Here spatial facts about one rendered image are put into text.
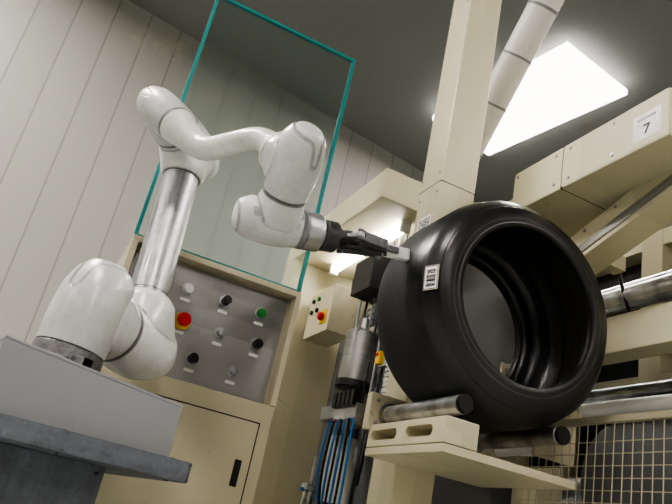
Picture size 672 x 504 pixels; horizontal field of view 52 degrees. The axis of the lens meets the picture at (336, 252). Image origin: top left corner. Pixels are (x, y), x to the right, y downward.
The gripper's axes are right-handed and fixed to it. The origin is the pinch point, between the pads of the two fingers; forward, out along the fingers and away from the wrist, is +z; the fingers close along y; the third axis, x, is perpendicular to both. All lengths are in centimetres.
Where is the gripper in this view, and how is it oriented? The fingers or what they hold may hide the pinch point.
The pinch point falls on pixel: (396, 252)
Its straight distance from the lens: 170.7
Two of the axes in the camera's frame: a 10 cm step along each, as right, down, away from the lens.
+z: 9.0, 2.1, 3.8
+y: -4.3, 2.8, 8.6
